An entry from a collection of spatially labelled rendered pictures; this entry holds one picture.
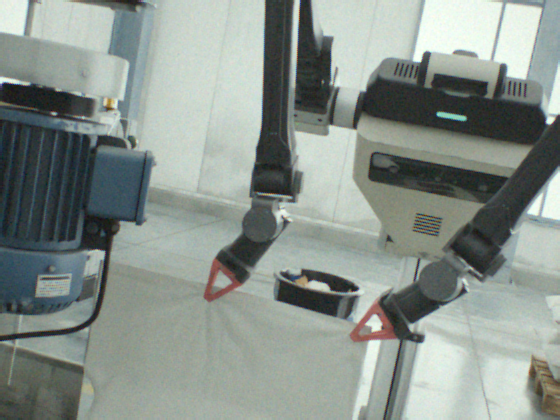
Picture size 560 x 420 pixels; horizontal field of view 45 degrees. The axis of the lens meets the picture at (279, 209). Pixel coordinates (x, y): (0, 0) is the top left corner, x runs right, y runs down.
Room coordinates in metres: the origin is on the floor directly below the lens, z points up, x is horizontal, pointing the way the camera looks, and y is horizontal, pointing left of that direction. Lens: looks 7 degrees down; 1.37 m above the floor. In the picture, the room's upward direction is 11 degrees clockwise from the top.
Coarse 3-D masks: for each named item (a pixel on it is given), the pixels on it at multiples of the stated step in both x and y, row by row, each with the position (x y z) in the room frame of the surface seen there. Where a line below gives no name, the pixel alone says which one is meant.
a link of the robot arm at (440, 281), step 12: (444, 252) 1.05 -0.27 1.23; (432, 264) 0.97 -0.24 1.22; (444, 264) 0.96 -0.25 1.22; (456, 264) 0.96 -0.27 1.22; (492, 264) 1.02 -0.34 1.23; (504, 264) 1.02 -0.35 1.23; (420, 276) 0.97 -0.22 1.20; (432, 276) 0.97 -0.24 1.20; (444, 276) 0.96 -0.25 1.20; (456, 276) 0.95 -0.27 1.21; (480, 276) 1.02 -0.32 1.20; (492, 276) 1.01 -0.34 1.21; (420, 288) 0.97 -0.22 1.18; (432, 288) 0.96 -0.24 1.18; (444, 288) 0.96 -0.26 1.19; (456, 288) 0.95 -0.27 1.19; (444, 300) 0.97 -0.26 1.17
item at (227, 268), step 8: (216, 256) 1.12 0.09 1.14; (216, 264) 1.12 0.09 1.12; (224, 264) 1.12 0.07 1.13; (216, 272) 1.13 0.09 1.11; (224, 272) 1.13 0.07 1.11; (232, 272) 1.12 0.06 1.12; (208, 280) 1.13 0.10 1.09; (232, 280) 1.12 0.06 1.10; (208, 288) 1.14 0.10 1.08; (224, 288) 1.13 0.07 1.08; (232, 288) 1.12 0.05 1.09; (208, 296) 1.14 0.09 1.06; (216, 296) 1.13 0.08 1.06
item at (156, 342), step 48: (96, 288) 1.18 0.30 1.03; (144, 288) 1.16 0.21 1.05; (192, 288) 1.15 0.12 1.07; (96, 336) 1.18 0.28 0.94; (144, 336) 1.16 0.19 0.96; (192, 336) 1.15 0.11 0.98; (240, 336) 1.13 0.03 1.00; (288, 336) 1.11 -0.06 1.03; (336, 336) 1.08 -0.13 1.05; (96, 384) 1.17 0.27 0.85; (144, 384) 1.15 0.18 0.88; (192, 384) 1.14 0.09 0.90; (240, 384) 1.13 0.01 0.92; (288, 384) 1.10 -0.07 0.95; (336, 384) 1.08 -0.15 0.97
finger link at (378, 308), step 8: (384, 296) 1.07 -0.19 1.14; (376, 304) 1.05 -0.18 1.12; (368, 312) 1.06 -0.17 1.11; (376, 312) 1.05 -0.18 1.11; (384, 312) 1.04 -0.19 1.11; (360, 320) 1.07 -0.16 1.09; (368, 320) 1.06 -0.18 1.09; (384, 320) 1.05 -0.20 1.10; (392, 320) 1.04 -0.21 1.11; (360, 328) 1.07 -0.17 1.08; (384, 328) 1.05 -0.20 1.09; (392, 328) 1.04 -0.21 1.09; (352, 336) 1.07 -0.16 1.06; (360, 336) 1.07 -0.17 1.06; (368, 336) 1.06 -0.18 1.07; (376, 336) 1.06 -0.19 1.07; (384, 336) 1.05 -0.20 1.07; (392, 336) 1.04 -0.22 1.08
